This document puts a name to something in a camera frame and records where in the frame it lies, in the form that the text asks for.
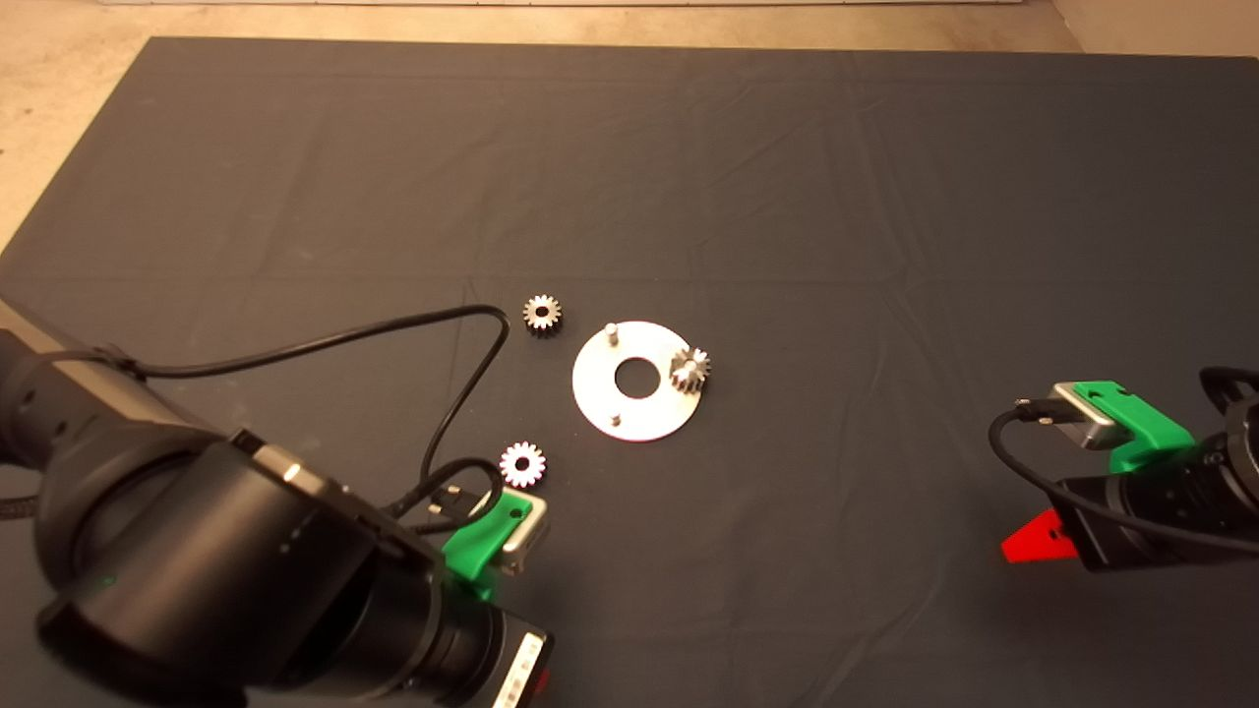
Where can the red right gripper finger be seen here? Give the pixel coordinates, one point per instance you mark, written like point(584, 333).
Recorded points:
point(1038, 541)

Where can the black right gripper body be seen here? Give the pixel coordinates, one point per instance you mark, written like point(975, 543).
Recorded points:
point(1131, 521)

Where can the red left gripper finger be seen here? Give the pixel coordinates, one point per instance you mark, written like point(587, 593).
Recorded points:
point(542, 683)

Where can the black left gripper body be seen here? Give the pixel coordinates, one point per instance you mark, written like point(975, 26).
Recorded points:
point(492, 659)

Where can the small steel planetary gear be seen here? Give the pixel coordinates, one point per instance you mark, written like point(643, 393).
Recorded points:
point(542, 315)
point(690, 371)
point(522, 465)

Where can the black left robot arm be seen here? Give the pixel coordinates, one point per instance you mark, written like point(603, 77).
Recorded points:
point(197, 551)

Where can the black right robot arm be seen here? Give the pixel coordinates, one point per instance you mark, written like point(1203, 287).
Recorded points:
point(1244, 433)

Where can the round metal carrier plate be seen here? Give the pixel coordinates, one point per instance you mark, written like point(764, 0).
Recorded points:
point(595, 383)

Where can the dark grey table cloth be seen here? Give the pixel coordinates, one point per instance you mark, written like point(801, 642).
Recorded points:
point(787, 177)

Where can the green right camera mount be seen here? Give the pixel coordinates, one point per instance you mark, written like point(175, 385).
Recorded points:
point(1146, 428)

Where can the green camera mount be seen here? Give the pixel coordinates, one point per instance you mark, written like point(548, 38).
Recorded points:
point(472, 551)
point(1146, 428)

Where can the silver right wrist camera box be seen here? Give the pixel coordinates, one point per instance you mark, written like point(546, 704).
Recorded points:
point(1082, 428)

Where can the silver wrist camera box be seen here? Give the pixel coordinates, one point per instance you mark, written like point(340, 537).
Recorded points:
point(1082, 428)
point(526, 536)

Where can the green left camera mount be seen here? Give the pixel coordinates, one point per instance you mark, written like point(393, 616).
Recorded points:
point(472, 551)

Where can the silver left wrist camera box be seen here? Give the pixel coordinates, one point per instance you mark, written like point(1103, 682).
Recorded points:
point(526, 536)

